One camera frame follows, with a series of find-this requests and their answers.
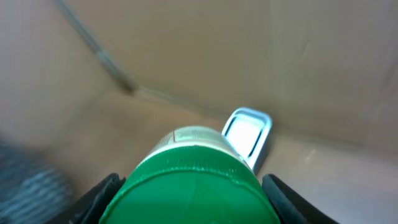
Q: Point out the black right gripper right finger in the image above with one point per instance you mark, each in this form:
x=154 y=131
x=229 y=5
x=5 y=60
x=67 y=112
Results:
x=292 y=208

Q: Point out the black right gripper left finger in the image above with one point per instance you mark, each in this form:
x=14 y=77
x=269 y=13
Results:
x=90 y=207

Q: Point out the green lid jar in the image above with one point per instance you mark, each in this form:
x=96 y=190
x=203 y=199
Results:
x=193 y=175

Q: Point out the white barcode scanner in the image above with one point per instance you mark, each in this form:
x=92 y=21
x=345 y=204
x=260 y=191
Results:
x=247 y=130

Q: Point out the grey plastic mesh basket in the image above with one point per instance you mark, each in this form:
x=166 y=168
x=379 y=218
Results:
x=31 y=191

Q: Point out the cardboard backdrop panel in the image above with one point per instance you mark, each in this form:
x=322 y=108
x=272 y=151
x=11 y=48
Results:
x=325 y=67

